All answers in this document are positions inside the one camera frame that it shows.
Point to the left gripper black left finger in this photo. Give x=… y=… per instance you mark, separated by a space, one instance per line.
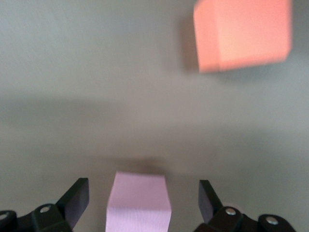
x=48 y=217

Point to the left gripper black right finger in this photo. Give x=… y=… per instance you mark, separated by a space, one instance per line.
x=229 y=217

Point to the pink foam cube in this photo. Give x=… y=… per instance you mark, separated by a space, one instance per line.
x=138 y=205

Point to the orange foam cube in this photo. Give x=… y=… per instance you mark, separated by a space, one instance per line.
x=241 y=33

